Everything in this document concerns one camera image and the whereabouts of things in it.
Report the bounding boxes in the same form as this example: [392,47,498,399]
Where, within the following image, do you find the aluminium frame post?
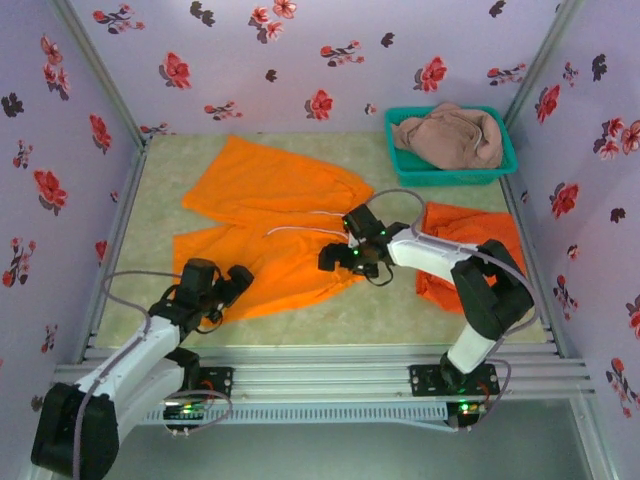
[47,0,154,149]
[569,399,619,480]
[502,0,590,126]

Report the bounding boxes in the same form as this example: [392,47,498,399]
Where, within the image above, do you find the white slotted cable duct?
[114,402,449,427]

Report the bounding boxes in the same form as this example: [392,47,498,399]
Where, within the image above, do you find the aluminium table side rail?
[74,139,151,364]
[499,174,569,359]

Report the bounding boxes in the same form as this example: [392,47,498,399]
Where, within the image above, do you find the dusty pink shorts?
[390,102,505,171]

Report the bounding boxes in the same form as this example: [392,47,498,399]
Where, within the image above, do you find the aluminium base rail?
[49,344,597,401]

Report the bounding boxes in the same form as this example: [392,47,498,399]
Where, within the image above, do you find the red-orange shorts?
[414,201,529,315]

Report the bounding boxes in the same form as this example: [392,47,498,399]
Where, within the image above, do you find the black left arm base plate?
[194,366,235,401]

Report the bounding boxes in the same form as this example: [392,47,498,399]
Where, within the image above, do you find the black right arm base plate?
[408,363,501,399]

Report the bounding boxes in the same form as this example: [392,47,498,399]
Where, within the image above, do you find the light orange shorts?
[172,134,376,321]

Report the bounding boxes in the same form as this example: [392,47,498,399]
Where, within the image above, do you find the teal plastic basket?
[383,106,520,189]

